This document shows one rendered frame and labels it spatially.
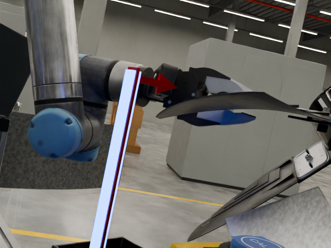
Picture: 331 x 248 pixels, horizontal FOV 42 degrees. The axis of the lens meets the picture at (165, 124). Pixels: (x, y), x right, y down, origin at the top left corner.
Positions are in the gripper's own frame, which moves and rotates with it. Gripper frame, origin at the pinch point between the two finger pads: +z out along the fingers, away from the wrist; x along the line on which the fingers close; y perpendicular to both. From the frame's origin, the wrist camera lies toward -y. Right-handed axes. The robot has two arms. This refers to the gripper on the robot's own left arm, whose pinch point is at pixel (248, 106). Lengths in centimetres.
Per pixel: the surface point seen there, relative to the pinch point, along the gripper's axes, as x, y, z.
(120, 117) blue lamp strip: 7.2, -23.6, -9.6
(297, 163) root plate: 6.5, 15.1, 8.5
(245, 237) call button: 13.7, -37.9, 8.6
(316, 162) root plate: 5.7, 11.0, 11.6
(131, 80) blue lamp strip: 2.9, -24.4, -9.1
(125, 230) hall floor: 89, 285, -129
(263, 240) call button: 13.7, -37.4, 9.8
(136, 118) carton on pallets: -26, 729, -343
